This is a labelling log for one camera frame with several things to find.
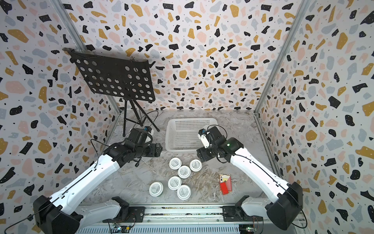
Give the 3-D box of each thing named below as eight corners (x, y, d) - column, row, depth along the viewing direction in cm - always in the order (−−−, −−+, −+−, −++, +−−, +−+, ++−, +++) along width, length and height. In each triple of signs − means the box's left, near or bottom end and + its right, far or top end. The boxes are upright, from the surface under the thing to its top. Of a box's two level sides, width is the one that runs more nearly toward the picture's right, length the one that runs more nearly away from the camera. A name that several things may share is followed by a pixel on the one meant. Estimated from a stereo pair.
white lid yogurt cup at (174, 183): (169, 192, 83) (167, 188, 77) (170, 180, 87) (168, 176, 81) (181, 192, 83) (180, 188, 77) (182, 181, 87) (181, 176, 81)
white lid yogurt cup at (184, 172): (178, 181, 87) (177, 177, 81) (179, 170, 91) (178, 165, 86) (190, 181, 87) (190, 177, 81) (191, 170, 91) (190, 165, 86)
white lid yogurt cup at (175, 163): (170, 173, 90) (168, 168, 84) (171, 162, 95) (169, 157, 89) (181, 173, 90) (180, 168, 84) (182, 162, 95) (181, 157, 89)
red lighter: (223, 195, 82) (224, 193, 80) (220, 184, 86) (220, 182, 83) (227, 194, 83) (228, 192, 80) (224, 183, 86) (225, 181, 84)
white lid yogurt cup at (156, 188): (151, 198, 81) (148, 194, 75) (153, 186, 85) (150, 181, 79) (163, 198, 81) (161, 194, 75) (165, 186, 85) (163, 181, 79)
